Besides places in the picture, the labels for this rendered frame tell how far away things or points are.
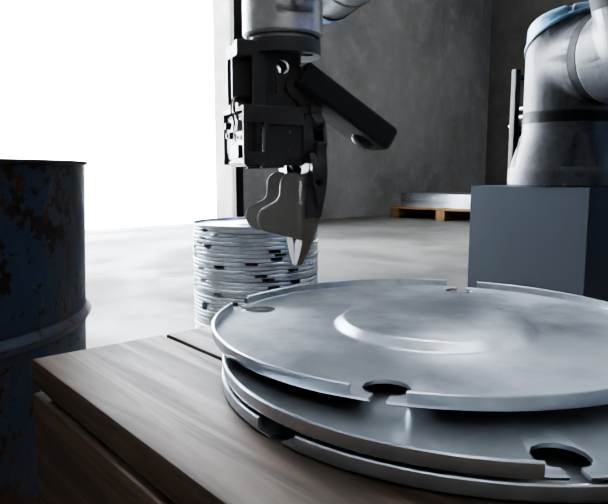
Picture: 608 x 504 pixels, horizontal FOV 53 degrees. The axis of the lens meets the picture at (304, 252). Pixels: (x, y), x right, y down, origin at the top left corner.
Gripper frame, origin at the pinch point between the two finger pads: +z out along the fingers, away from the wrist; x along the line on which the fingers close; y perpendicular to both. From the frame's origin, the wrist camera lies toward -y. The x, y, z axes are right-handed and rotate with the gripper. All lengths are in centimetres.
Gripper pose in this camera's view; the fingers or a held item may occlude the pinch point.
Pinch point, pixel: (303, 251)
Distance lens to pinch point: 61.0
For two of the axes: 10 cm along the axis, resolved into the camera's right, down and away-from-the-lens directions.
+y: -9.2, 0.5, -3.8
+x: 3.8, 1.2, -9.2
